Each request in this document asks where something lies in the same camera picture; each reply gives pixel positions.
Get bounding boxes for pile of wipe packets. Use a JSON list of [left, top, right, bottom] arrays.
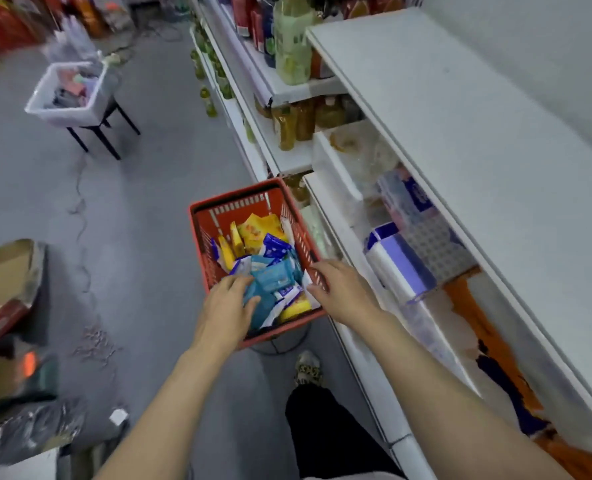
[[211, 213, 322, 331]]

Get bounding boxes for pile of colourful packets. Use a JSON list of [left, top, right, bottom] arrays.
[[51, 68, 99, 109]]

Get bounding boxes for person's left hand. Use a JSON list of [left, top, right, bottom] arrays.
[[191, 274, 262, 357]]

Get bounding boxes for purple and white tissue pack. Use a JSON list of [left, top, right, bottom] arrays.
[[364, 233, 439, 305]]

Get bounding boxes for heap of assorted goods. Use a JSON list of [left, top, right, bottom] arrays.
[[0, 334, 87, 471]]

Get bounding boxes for orange white paper roll pack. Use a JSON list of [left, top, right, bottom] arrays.
[[443, 267, 552, 438]]

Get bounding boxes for white flat box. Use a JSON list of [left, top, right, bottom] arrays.
[[0, 447, 59, 480]]

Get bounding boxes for person's left forearm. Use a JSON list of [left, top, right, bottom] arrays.
[[93, 344, 242, 480]]

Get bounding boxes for white wrapped paper pack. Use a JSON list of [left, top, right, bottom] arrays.
[[468, 272, 592, 455]]

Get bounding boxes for white purple dotted tissue pack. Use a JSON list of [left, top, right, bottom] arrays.
[[405, 214, 479, 285]]

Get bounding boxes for leopard print shoe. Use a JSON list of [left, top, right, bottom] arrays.
[[295, 350, 324, 388]]

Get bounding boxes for black stool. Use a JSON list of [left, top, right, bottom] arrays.
[[65, 99, 141, 161]]

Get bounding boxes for person's right forearm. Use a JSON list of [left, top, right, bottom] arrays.
[[358, 312, 576, 480]]

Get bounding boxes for black trousers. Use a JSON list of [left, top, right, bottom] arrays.
[[285, 384, 406, 479]]

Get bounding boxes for person's right hand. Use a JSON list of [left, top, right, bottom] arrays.
[[306, 259, 384, 329]]

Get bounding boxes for row of yellow oil bottles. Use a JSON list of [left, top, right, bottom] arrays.
[[253, 94, 362, 205]]

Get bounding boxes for large white paper roll pack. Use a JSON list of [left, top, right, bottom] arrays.
[[311, 119, 399, 228]]

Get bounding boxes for white plastic bin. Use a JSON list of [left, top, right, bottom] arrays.
[[24, 61, 122, 128]]

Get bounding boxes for pink tissue pack blue label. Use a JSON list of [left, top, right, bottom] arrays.
[[378, 167, 439, 231]]

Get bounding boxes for brown cardboard box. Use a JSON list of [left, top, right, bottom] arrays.
[[0, 238, 47, 355]]

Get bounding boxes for black floor cable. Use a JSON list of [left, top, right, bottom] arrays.
[[249, 322, 312, 357]]

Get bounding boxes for red plastic shopping basket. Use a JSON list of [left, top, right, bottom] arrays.
[[188, 178, 328, 351]]

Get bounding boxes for white shirt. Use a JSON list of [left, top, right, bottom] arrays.
[[300, 472, 406, 480]]

